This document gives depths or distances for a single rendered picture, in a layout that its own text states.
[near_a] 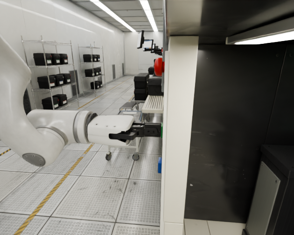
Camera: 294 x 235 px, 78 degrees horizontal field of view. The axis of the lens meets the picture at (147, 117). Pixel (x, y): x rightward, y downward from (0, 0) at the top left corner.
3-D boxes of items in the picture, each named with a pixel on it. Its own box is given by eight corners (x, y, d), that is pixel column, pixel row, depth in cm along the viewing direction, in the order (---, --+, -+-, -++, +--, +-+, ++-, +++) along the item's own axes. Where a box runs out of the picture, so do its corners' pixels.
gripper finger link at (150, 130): (134, 134, 46) (161, 135, 45) (132, 140, 43) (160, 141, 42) (134, 122, 45) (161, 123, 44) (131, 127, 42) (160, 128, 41)
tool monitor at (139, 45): (136, 54, 344) (136, 33, 333) (164, 54, 340) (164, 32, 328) (133, 53, 306) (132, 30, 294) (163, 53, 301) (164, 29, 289)
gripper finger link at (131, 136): (102, 133, 44) (122, 127, 48) (121, 144, 39) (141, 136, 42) (102, 129, 44) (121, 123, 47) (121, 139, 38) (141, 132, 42)
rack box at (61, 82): (59, 86, 439) (57, 75, 431) (48, 86, 442) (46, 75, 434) (65, 84, 468) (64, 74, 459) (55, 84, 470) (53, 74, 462)
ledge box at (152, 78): (149, 92, 308) (149, 76, 300) (165, 92, 304) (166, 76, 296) (146, 95, 280) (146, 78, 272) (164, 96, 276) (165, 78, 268)
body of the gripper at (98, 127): (97, 133, 53) (136, 134, 52) (82, 149, 43) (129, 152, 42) (95, 107, 50) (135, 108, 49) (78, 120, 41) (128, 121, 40)
